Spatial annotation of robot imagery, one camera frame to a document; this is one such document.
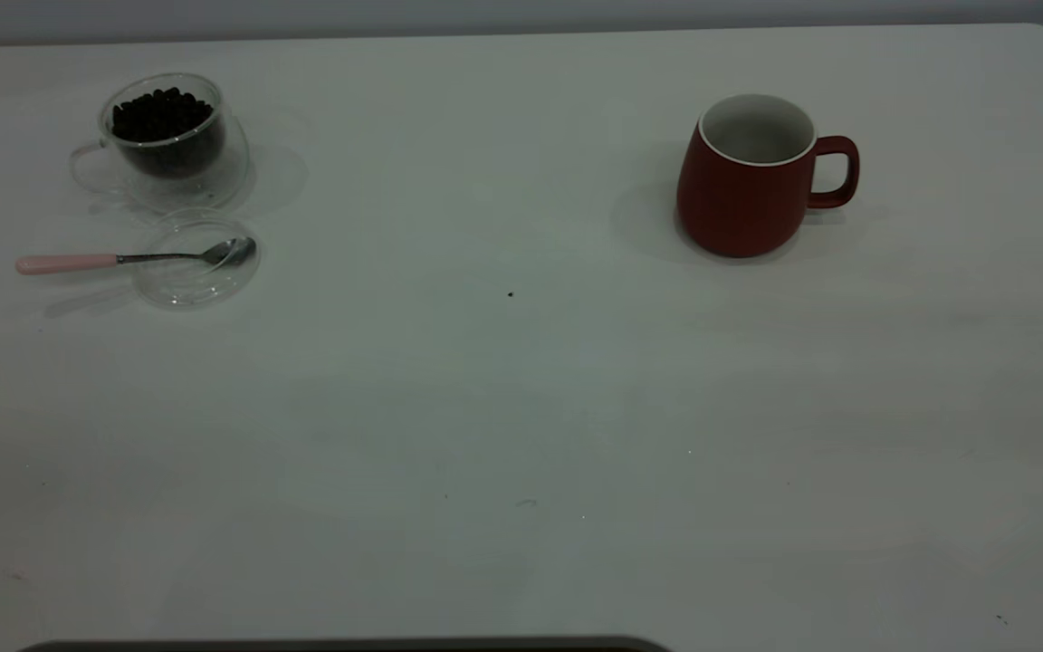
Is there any red ceramic mug white inside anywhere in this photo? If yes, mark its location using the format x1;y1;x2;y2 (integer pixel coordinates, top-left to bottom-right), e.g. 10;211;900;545
675;92;861;260

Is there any metal spoon pink handle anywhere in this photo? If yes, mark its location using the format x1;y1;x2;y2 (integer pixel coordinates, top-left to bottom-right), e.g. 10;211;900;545
15;236;258;276

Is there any clear round glass lid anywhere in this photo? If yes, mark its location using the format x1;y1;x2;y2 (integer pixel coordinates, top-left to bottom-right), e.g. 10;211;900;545
130;208;263;311

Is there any clear double-wall glass cup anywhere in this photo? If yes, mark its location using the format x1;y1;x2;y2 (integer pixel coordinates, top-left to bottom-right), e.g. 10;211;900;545
69;72;253;215

